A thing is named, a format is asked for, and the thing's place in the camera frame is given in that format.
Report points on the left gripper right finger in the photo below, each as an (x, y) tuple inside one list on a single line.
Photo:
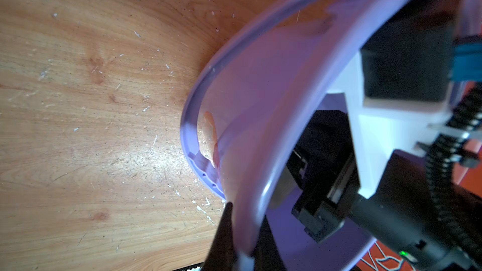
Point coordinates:
[(266, 254)]

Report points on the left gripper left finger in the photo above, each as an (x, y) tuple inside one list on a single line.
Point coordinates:
[(222, 254)]

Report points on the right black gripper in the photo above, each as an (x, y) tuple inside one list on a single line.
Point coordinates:
[(323, 166)]

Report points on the purple plastic bucket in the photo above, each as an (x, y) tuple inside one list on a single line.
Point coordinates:
[(253, 101)]

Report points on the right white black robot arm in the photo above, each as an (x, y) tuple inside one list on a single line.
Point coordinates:
[(416, 210)]

